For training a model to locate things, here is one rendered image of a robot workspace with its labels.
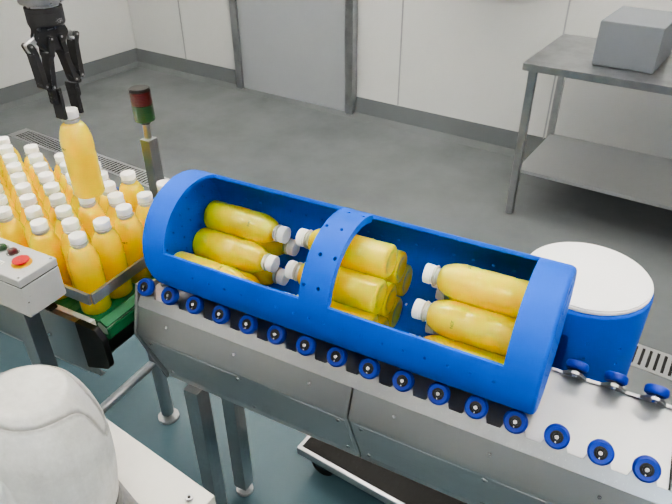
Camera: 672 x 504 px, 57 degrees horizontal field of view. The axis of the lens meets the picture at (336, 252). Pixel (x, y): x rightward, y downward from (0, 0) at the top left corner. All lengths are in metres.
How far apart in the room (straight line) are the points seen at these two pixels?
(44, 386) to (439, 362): 0.65
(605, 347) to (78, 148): 1.25
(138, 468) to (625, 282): 1.08
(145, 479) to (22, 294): 0.58
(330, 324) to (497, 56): 3.52
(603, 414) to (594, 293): 0.27
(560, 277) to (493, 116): 3.57
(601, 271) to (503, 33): 3.11
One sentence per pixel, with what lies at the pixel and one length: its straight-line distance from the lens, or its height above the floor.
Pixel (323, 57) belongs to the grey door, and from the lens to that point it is 5.18.
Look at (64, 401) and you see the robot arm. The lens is 0.82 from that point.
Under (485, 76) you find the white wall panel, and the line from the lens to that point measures 4.59.
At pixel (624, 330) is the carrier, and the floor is 0.98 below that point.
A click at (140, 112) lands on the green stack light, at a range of 1.97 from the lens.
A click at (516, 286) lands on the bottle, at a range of 1.15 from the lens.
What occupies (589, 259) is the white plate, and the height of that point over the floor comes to 1.04.
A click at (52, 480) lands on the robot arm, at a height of 1.24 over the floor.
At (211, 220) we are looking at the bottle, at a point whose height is 1.12.
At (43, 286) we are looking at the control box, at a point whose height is 1.05.
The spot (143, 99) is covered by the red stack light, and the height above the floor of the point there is 1.23.
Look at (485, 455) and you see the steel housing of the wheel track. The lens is 1.29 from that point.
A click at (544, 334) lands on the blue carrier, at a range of 1.08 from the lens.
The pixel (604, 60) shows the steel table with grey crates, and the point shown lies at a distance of 3.55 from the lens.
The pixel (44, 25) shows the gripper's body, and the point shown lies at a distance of 1.46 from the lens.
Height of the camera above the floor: 1.86
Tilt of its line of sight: 34 degrees down
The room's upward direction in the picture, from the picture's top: straight up
